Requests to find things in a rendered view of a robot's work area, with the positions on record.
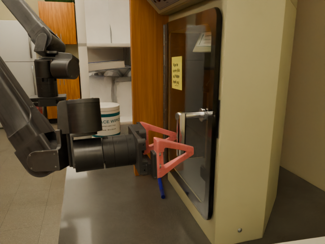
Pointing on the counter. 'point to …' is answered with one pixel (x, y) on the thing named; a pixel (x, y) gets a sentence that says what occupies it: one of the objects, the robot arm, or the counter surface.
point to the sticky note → (176, 72)
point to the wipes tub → (109, 120)
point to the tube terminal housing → (247, 115)
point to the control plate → (164, 3)
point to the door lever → (181, 126)
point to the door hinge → (163, 74)
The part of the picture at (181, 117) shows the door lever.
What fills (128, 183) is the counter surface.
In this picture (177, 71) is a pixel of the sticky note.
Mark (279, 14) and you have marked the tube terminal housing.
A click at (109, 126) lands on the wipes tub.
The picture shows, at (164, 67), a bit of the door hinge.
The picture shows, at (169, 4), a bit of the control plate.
